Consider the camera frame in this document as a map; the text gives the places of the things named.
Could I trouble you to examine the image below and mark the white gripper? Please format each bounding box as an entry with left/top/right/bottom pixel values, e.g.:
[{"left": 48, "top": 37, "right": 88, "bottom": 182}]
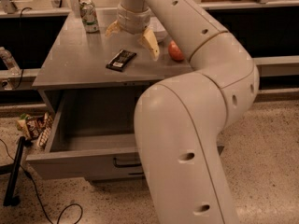
[{"left": 105, "top": 5, "right": 160, "bottom": 61}]

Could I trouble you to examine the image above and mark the black rxbar chocolate bar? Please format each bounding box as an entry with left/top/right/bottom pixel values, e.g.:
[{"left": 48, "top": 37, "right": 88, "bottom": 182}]
[{"left": 106, "top": 49, "right": 136, "bottom": 72}]

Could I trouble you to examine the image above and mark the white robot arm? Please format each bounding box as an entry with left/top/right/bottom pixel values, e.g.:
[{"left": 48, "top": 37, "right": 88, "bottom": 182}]
[{"left": 107, "top": 0, "right": 259, "bottom": 224}]

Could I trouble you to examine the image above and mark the grey metal drawer cabinet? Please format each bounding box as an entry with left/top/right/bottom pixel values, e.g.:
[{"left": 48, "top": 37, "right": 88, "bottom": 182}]
[{"left": 32, "top": 7, "right": 195, "bottom": 185}]

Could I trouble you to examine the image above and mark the open grey top drawer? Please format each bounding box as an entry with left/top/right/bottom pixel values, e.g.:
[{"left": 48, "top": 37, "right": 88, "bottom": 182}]
[{"left": 25, "top": 87, "right": 225, "bottom": 181}]

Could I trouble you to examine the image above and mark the white ceramic bowl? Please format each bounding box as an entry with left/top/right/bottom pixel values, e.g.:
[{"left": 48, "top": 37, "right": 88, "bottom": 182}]
[{"left": 149, "top": 17, "right": 167, "bottom": 43}]

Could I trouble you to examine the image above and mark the red apple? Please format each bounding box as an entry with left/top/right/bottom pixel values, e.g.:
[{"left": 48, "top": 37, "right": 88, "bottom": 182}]
[{"left": 168, "top": 41, "right": 184, "bottom": 62}]

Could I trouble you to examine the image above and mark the white patterned snack bag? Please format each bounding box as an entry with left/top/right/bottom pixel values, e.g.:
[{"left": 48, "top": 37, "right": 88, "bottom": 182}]
[{"left": 36, "top": 113, "right": 53, "bottom": 148}]

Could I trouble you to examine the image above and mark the clear plastic water bottle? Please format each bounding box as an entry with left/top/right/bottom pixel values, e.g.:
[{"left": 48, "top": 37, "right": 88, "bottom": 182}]
[{"left": 0, "top": 47, "right": 21, "bottom": 76}]

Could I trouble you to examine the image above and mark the brown snack bag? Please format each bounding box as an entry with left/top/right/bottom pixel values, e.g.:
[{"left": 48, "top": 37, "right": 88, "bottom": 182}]
[{"left": 16, "top": 112, "right": 50, "bottom": 140}]

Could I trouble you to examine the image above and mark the black stand leg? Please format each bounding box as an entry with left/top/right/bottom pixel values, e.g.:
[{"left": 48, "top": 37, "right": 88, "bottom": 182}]
[{"left": 0, "top": 136, "right": 25, "bottom": 206}]

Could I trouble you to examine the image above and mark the black drawer handle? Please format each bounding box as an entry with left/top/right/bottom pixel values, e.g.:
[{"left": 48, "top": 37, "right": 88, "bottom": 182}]
[{"left": 113, "top": 158, "right": 141, "bottom": 168}]

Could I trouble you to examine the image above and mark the grey metal rail frame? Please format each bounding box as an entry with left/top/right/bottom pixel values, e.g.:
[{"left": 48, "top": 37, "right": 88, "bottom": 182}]
[{"left": 254, "top": 56, "right": 299, "bottom": 77}]

